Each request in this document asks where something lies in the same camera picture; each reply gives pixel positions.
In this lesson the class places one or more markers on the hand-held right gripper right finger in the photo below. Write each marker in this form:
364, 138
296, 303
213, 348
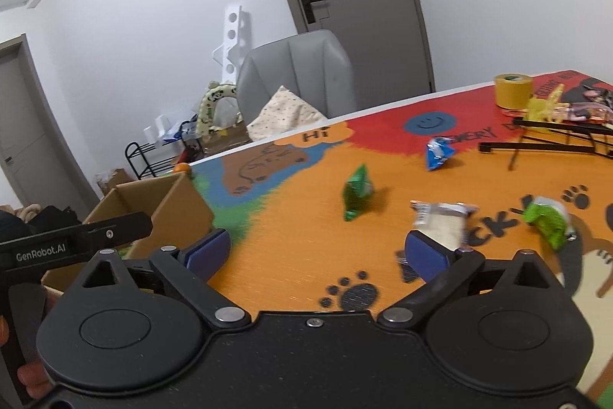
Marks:
426, 255

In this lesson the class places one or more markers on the pink clear packet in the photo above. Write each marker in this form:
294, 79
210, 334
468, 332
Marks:
594, 107

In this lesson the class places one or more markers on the dark green snack packet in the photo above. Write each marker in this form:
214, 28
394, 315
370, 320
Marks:
358, 193

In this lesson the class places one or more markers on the yellow snack packet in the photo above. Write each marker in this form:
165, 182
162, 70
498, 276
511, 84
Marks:
546, 104

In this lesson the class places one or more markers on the brown cardboard box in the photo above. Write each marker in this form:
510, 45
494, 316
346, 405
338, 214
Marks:
177, 207

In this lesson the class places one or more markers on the black metal stand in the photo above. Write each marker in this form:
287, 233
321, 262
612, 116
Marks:
550, 136

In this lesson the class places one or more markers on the clear rice cracker packet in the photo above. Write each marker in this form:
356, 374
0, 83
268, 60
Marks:
448, 222

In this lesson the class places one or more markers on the cream dotted cushion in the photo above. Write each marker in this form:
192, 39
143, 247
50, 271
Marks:
285, 114

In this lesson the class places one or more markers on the green and blue snack packet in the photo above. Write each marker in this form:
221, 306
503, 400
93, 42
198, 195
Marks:
548, 219

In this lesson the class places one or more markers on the yellow tape roll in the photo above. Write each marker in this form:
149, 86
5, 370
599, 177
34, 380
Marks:
513, 92

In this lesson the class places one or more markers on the white perforated rack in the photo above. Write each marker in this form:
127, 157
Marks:
232, 42

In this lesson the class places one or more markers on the grey side door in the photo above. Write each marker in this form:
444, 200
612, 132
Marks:
33, 136

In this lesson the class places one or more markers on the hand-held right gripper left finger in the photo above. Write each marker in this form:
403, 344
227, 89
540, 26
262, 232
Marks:
208, 253

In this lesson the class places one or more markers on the grey padded chair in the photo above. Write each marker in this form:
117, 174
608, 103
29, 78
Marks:
306, 69

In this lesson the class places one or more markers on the small cardboard carton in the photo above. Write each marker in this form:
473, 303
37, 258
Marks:
112, 183

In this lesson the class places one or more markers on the person's left hand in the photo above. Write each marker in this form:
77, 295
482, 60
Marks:
34, 380

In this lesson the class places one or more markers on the orange fruit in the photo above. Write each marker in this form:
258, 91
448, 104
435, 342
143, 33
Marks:
182, 168

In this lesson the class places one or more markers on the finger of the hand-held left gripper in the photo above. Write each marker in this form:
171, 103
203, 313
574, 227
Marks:
122, 228

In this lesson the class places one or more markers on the dark cloth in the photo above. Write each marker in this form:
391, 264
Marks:
45, 219

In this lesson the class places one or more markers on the colourful printed table mat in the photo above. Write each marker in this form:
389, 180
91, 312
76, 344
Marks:
297, 207

